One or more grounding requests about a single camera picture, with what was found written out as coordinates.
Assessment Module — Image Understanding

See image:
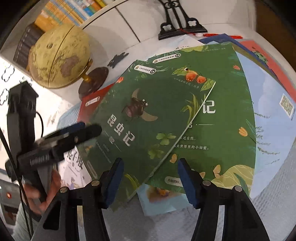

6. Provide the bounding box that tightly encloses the white rabbit hill book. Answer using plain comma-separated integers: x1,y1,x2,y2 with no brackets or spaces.
58,147,92,190

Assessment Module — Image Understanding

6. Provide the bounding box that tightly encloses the green insect book 03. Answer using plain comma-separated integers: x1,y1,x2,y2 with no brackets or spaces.
147,43,256,193

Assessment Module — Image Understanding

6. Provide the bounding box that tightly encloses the green beetle insect book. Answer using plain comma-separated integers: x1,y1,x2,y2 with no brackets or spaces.
78,58,213,210

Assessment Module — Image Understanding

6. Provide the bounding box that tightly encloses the dark blue eagle book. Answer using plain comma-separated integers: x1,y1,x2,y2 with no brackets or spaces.
199,34,279,82

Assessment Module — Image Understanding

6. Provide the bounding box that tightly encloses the person left hand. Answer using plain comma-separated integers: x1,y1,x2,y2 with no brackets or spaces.
23,170,61,215

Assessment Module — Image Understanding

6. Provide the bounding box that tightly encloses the blue quilted table mat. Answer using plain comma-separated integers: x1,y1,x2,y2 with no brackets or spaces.
55,108,296,241

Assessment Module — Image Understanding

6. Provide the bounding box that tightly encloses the light blue bottom book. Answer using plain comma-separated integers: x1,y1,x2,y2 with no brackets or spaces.
137,184,191,216

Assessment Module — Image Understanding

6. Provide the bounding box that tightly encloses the red fairy tale book 01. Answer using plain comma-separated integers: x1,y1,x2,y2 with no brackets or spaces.
77,83,114,123

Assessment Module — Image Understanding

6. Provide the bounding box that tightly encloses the antique yellow desk globe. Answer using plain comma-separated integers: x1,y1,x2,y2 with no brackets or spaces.
28,24,109,99

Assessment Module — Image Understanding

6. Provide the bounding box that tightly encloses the light blue back cover book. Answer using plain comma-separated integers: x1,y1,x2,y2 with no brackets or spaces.
237,53,295,198

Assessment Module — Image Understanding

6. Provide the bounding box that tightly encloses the small black metal ornament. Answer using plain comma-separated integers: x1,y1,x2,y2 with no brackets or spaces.
107,52,129,68

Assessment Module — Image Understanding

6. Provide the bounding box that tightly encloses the coral red book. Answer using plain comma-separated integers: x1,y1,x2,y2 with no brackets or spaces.
239,40,295,101

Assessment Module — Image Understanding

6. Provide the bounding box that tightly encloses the white bookshelf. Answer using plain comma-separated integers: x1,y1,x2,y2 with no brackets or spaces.
0,0,167,70

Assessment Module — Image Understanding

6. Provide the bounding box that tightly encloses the white book under pile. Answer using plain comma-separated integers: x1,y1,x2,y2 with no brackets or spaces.
146,35,204,60

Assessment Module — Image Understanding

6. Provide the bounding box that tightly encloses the round embroidered fan on stand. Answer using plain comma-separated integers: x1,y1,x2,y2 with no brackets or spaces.
158,0,208,40

